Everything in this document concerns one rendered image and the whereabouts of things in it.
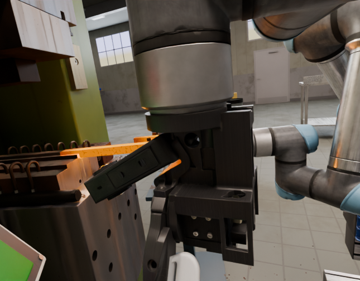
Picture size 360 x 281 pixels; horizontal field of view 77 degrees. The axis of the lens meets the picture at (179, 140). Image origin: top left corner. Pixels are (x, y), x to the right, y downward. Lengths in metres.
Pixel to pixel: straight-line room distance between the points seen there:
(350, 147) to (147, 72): 0.48
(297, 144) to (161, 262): 0.49
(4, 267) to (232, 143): 0.25
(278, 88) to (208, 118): 10.14
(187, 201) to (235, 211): 0.04
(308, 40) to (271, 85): 9.61
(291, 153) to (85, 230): 0.53
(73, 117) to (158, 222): 0.82
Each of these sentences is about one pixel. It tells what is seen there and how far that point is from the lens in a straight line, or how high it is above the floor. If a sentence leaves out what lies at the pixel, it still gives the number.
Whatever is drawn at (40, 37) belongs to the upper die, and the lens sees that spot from 0.66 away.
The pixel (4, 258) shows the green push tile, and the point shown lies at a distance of 0.31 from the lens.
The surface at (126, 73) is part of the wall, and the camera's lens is 12.46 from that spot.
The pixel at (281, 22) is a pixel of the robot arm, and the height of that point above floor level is 1.20.
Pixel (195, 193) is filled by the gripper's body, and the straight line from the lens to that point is 0.18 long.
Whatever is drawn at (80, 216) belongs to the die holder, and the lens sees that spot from 0.60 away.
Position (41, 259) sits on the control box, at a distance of 0.36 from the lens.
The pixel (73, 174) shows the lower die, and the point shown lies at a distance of 0.67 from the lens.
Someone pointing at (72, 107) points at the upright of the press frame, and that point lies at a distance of 0.97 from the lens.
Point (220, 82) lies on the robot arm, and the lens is 0.16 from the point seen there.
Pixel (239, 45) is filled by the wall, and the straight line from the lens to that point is 10.47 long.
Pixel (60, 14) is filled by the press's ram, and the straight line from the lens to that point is 0.77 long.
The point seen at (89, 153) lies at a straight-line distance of 0.69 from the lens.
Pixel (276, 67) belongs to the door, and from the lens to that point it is 10.27.
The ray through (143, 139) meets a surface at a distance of 1.06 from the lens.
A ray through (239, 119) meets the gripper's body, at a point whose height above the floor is 1.13.
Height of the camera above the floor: 1.15
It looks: 14 degrees down
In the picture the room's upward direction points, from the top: 7 degrees counter-clockwise
